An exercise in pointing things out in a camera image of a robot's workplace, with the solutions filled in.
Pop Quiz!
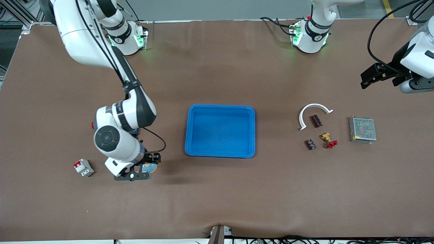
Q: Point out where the blue plastic tray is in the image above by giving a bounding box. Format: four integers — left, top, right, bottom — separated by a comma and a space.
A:
185, 104, 256, 159

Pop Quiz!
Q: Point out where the aluminium frame post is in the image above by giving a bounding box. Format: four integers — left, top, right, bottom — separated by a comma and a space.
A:
405, 0, 434, 26
0, 0, 42, 34

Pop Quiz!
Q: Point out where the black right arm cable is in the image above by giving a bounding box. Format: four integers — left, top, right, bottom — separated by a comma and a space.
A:
76, 0, 166, 154

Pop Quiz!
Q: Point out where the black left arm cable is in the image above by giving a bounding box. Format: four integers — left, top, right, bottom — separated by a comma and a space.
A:
368, 0, 434, 72

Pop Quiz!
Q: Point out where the black base cable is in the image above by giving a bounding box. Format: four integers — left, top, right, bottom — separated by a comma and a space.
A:
260, 16, 299, 36

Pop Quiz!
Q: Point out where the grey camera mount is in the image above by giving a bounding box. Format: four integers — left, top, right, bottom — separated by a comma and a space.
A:
208, 225, 233, 244

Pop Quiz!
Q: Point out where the brass valve red handle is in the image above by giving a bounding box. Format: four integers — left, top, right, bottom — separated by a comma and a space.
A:
321, 132, 338, 149

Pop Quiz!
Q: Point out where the white curved plastic bracket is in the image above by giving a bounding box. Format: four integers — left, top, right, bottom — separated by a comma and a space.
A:
299, 103, 334, 131

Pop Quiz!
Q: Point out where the metal mesh power supply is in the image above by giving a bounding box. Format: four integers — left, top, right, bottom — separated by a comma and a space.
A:
349, 115, 377, 144

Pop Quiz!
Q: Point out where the white red circuit breaker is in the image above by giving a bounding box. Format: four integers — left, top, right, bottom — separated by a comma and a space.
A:
74, 159, 95, 177

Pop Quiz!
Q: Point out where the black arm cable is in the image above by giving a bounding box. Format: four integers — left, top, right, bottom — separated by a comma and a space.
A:
368, 0, 434, 72
76, 0, 166, 154

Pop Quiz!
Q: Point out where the brown table mat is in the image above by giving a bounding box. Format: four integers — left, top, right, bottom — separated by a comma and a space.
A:
0, 19, 434, 242

